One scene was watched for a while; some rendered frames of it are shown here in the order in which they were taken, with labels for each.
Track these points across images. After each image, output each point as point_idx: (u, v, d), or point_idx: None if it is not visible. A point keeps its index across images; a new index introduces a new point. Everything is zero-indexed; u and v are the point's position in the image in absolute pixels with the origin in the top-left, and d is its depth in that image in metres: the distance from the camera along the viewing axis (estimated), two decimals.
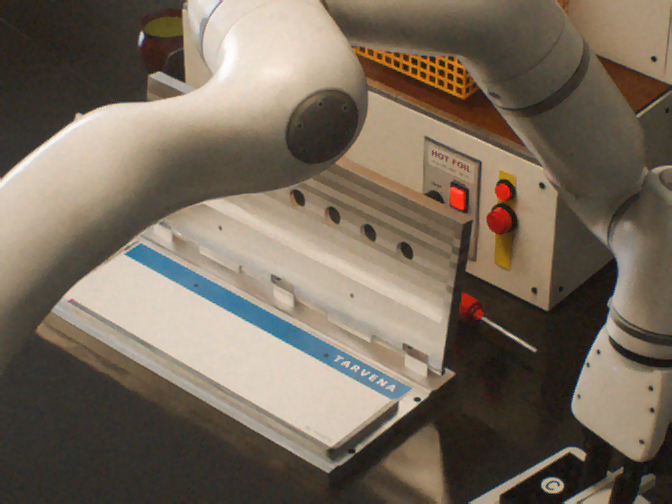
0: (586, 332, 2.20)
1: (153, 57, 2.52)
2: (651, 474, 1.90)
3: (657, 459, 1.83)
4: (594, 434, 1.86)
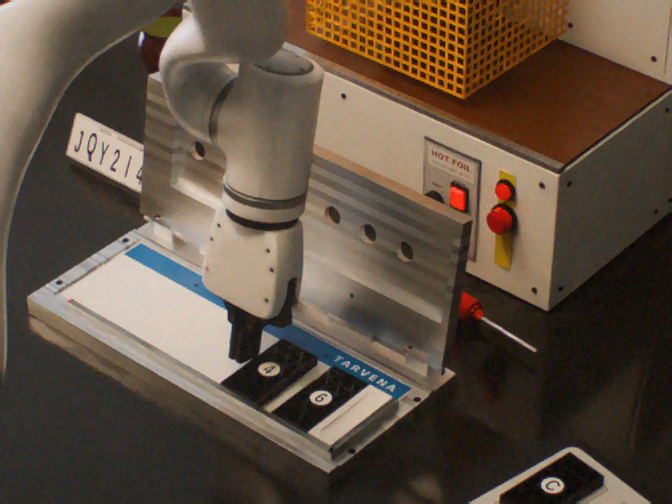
0: (586, 332, 2.20)
1: (153, 57, 2.52)
2: (388, 395, 2.06)
3: None
4: (233, 305, 2.09)
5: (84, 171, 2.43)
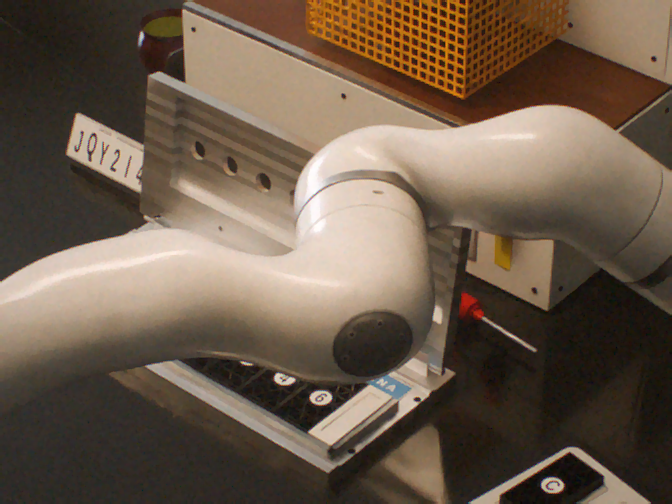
0: (586, 332, 2.20)
1: (153, 57, 2.52)
2: (388, 395, 2.06)
3: None
4: None
5: (84, 171, 2.43)
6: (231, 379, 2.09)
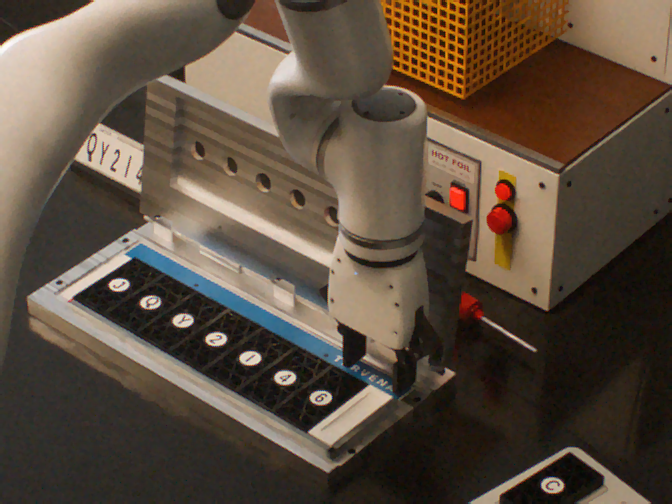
0: (586, 332, 2.20)
1: None
2: (388, 395, 2.06)
3: (424, 343, 2.04)
4: None
5: (84, 171, 2.43)
6: (231, 379, 2.09)
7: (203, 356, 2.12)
